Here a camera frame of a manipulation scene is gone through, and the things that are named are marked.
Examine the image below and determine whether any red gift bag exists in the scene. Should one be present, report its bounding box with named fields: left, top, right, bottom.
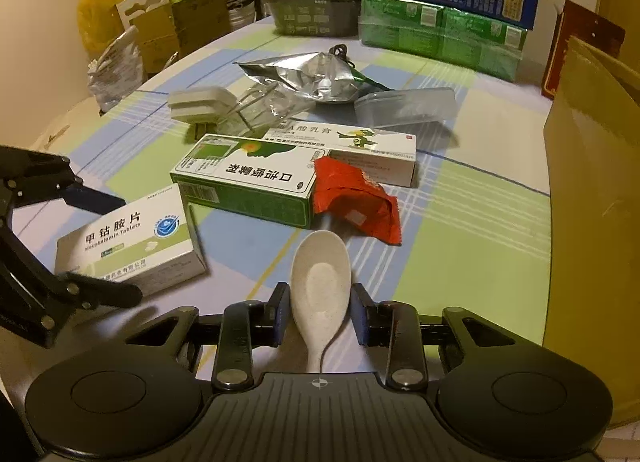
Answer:
left=540, top=0, right=626, bottom=100

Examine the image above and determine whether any blue dental floss box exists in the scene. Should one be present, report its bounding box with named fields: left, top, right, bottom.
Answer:
left=355, top=87, right=458, bottom=128

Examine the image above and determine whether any checked tablecloth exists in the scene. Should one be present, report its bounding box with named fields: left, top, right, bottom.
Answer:
left=8, top=13, right=557, bottom=373

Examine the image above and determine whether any red snack packet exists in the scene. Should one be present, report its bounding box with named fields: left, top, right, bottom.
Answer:
left=311, top=156, right=401, bottom=245

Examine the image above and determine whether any white ointment box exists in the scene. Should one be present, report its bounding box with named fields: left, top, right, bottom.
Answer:
left=264, top=120, right=416, bottom=188

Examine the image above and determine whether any yellow plastic bag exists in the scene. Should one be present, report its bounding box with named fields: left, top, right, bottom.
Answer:
left=77, top=0, right=124, bottom=60

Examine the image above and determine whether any clear plastic blister packaging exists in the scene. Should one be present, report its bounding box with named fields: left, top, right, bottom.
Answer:
left=218, top=84, right=293, bottom=137

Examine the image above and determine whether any silver foil bag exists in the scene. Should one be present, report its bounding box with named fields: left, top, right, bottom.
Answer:
left=236, top=52, right=390, bottom=104

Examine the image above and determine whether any brown cardboard box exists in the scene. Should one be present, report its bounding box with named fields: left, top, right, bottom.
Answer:
left=544, top=37, right=640, bottom=427

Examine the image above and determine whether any black cable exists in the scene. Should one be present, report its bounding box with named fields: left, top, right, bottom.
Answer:
left=328, top=42, right=357, bottom=68

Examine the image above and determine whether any green drink carton pack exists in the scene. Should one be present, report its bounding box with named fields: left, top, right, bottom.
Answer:
left=359, top=0, right=527, bottom=82

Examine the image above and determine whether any white printed plastic bag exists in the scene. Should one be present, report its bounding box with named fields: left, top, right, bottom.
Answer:
left=88, top=26, right=144, bottom=113

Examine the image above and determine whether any white plastic spoon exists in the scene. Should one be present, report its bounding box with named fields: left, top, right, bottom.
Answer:
left=290, top=230, right=352, bottom=373

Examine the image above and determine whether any white green tablet box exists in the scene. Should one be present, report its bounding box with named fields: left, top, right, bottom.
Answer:
left=54, top=184, right=207, bottom=296

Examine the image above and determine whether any green white spray box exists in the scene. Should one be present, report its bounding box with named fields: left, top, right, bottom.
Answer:
left=169, top=134, right=326, bottom=228

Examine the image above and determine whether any open cardboard box pile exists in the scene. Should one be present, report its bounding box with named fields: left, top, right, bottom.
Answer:
left=116, top=0, right=231, bottom=75

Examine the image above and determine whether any white plastic case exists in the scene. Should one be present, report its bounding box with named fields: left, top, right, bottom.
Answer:
left=167, top=86, right=238, bottom=124

